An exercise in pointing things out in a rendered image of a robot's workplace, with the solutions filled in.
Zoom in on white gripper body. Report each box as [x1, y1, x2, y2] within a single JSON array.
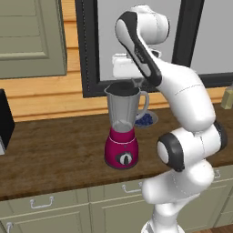
[[111, 53, 144, 80]]

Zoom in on black blender lid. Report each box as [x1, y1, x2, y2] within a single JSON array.
[[105, 81, 141, 97]]

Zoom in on magenta blender with glass jar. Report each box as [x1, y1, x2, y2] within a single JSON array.
[[104, 81, 151, 170]]

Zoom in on blueberries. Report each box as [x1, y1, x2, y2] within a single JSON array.
[[135, 112, 154, 127]]

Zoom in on grey bowl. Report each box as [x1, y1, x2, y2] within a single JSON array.
[[134, 110, 159, 128]]

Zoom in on olive drawer front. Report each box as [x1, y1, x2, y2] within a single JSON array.
[[87, 178, 147, 211], [211, 164, 233, 184], [0, 187, 90, 220]]

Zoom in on black appliance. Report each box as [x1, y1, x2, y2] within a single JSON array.
[[0, 88, 15, 156]]

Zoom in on black window frame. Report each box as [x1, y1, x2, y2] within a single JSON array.
[[75, 0, 233, 99]]

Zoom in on olive wall cupboard door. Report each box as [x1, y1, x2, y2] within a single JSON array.
[[0, 0, 68, 80]]

